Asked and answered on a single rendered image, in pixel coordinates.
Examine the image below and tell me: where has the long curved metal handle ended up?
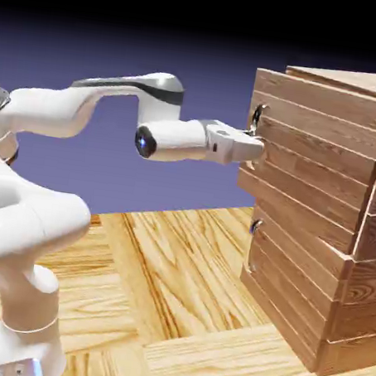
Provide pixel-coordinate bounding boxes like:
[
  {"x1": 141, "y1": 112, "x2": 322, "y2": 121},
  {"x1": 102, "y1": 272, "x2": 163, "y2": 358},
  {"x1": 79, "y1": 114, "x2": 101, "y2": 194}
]
[{"x1": 243, "y1": 101, "x2": 271, "y2": 171}]

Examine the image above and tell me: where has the light wood cabinet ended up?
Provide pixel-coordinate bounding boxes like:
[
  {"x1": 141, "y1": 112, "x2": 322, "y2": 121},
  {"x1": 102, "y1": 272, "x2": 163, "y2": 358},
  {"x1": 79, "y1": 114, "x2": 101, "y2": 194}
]
[{"x1": 212, "y1": 55, "x2": 376, "y2": 376}]

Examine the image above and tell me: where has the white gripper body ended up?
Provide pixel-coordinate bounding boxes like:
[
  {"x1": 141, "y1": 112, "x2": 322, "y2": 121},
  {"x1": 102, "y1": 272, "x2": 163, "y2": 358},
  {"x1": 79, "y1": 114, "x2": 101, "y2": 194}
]
[{"x1": 224, "y1": 128, "x2": 267, "y2": 171}]

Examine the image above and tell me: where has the tall wooden cabinet door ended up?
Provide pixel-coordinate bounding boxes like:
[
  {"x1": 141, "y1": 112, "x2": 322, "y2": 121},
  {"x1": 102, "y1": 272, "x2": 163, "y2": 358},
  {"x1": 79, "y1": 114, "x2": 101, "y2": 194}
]
[{"x1": 228, "y1": 66, "x2": 376, "y2": 267}]

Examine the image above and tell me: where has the short curved metal handle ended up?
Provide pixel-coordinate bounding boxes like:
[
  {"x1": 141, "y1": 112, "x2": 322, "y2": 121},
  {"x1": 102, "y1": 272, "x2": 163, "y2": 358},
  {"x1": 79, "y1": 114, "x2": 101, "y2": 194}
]
[{"x1": 244, "y1": 217, "x2": 265, "y2": 274}]

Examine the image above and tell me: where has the short wooden cabinet door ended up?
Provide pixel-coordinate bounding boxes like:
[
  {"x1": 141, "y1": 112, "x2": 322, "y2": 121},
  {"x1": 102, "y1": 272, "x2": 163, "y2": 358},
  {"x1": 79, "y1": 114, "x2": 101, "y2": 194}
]
[{"x1": 228, "y1": 203, "x2": 360, "y2": 376}]

